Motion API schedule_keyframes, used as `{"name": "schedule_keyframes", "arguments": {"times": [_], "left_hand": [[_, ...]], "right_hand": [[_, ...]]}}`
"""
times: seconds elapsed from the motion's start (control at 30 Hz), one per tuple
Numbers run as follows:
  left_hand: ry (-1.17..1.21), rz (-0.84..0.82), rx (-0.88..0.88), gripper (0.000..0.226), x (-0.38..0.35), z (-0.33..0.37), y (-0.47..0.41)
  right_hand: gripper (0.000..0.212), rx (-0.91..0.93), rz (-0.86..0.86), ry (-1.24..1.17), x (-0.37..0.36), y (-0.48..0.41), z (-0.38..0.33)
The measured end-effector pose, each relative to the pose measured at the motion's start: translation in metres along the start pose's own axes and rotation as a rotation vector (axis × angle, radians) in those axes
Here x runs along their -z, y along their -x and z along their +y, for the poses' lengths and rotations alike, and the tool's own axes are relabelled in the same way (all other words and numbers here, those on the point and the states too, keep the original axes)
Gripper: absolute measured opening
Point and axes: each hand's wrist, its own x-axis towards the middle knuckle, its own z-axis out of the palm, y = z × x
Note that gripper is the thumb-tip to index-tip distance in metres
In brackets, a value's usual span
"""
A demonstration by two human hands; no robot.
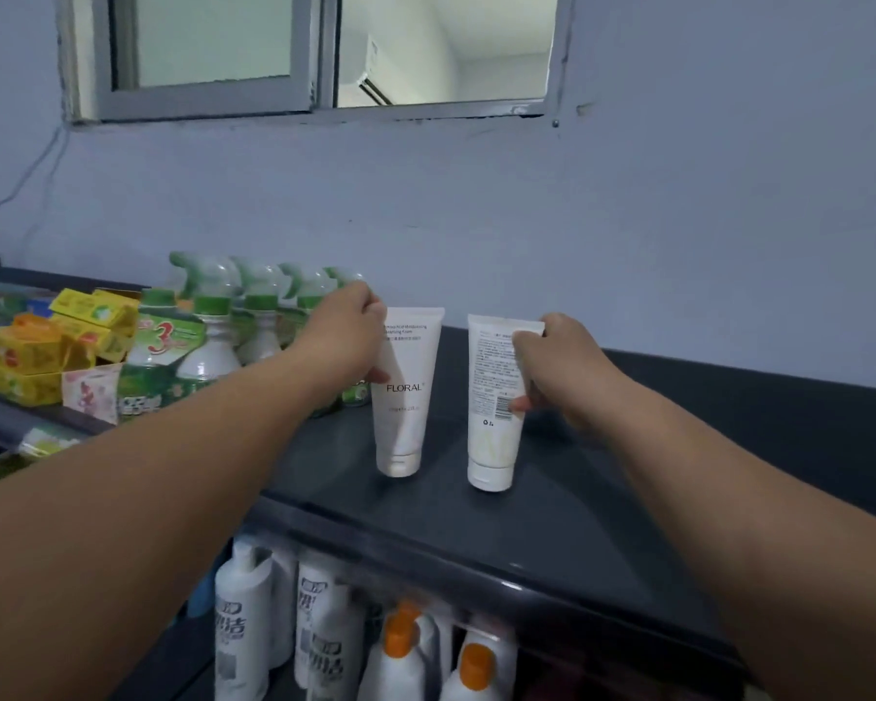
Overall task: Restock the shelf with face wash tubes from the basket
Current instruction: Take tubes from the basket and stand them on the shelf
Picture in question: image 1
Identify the person's left hand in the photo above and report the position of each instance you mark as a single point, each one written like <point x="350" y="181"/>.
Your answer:
<point x="343" y="343"/>

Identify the person's right hand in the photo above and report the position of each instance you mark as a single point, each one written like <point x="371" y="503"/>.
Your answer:
<point x="577" y="379"/>

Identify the dark grey shelf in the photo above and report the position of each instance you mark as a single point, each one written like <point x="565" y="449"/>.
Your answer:
<point x="555" y="547"/>

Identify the person's left forearm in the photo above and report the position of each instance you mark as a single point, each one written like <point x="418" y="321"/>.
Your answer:
<point x="117" y="518"/>

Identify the person's right forearm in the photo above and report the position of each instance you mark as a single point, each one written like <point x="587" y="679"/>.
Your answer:
<point x="774" y="562"/>

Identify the green spray cleaner twin pack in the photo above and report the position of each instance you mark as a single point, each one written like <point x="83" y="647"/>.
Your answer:
<point x="306" y="284"/>
<point x="259" y="335"/>
<point x="339" y="275"/>
<point x="153" y="357"/>

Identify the pink white floral box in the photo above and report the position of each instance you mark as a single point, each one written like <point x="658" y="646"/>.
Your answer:
<point x="91" y="394"/>

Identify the grey framed window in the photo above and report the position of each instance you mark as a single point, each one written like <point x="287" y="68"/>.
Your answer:
<point x="204" y="102"/>

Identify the white air conditioner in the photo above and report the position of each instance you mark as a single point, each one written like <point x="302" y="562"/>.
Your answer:
<point x="361" y="65"/>

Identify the white orange-cap bottle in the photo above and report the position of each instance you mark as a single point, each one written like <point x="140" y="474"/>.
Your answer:
<point x="478" y="671"/>
<point x="394" y="671"/>

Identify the stack of yellow boxes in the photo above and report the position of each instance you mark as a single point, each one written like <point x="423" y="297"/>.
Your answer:
<point x="22" y="350"/>

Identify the green leafy packet bundle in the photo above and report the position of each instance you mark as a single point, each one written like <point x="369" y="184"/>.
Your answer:
<point x="36" y="445"/>

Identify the teal toothpaste box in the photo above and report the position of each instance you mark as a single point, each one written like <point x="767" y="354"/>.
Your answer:
<point x="3" y="299"/>

